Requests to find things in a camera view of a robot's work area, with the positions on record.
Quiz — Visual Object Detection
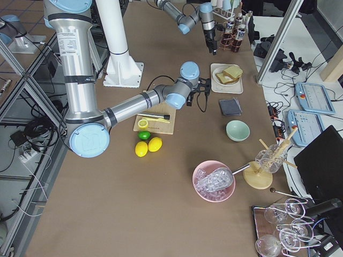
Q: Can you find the black gripper lemon side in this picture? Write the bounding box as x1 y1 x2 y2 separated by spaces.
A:
187 91 194 107

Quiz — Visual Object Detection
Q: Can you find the black gripper bottle side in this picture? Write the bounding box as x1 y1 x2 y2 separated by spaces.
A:
203 28 217 55

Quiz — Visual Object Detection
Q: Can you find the bread slice with egg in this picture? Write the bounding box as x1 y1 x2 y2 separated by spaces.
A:
215 73 236 85

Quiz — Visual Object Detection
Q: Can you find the robot arm near bottles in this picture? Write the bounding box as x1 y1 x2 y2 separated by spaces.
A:
154 1 218 55

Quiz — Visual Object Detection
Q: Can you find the robot arm near lemons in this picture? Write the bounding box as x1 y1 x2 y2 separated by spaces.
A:
44 1 211 158

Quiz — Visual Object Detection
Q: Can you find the cream serving tray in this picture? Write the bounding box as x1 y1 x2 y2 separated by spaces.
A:
210 63 243 94

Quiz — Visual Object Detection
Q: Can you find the wine glass rack tray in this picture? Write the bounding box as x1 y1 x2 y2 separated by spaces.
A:
252 198 321 256

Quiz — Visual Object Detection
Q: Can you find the drink bottle bottom left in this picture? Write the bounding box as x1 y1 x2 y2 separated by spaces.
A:
223 20 235 39

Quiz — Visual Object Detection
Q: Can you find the drink bottle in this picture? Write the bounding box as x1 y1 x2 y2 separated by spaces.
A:
223 20 235 39
235 24 245 47
234 13 243 29

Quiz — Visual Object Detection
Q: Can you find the steel muddler black tip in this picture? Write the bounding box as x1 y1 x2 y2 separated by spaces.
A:
138 112 170 120

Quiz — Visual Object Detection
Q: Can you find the drink bottle bottom right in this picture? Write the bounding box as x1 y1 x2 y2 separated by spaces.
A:
235 24 245 47

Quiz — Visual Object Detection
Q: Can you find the yellow plastic knife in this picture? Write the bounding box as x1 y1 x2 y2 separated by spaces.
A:
140 117 170 124

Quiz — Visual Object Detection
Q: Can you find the white cup rack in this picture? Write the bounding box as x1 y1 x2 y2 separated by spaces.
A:
210 0 241 20

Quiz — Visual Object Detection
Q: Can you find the drink bottle top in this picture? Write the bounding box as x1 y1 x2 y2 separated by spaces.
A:
234 13 243 29

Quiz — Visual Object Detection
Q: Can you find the wooden cutting board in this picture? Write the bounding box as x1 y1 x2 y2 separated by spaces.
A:
133 102 176 135

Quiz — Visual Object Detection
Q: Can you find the grey folded cloth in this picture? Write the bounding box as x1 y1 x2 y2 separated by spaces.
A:
219 98 242 116

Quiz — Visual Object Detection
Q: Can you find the half cut lemon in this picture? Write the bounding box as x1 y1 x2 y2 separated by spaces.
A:
137 119 148 129

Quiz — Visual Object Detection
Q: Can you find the yellow lemon upper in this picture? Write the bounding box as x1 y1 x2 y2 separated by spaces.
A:
148 137 162 152

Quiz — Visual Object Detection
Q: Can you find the yellow lemon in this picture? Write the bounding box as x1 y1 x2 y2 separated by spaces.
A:
148 137 162 152
135 141 148 157

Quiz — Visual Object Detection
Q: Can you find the mint green bowl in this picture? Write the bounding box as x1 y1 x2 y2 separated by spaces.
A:
226 120 250 142

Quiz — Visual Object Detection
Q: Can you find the green lime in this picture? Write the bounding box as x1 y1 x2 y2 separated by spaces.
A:
138 131 151 140

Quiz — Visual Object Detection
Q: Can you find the yellow lemon lower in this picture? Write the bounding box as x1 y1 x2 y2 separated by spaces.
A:
135 141 148 157

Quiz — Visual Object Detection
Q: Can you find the pink bowl with ice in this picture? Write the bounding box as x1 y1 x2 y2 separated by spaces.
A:
192 160 235 202

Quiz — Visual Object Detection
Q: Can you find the clear ice scoop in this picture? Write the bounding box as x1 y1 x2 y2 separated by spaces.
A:
196 164 250 192

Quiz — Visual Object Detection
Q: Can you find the wooden mug tree stand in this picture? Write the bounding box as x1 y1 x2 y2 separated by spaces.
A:
243 127 298 190

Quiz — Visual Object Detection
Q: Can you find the glass pitcher on stand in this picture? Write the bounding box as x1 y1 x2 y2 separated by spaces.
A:
255 144 288 173

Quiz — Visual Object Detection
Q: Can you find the black monitor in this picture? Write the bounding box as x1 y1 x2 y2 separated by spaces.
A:
294 125 342 202

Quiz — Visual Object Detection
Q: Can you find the copper wire bottle rack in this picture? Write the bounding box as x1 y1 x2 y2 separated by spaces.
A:
219 28 242 52

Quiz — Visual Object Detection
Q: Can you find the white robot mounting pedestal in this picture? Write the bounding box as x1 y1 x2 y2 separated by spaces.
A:
96 0 144 88

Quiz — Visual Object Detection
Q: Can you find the aluminium frame post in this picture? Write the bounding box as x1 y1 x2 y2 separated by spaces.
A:
256 0 303 85

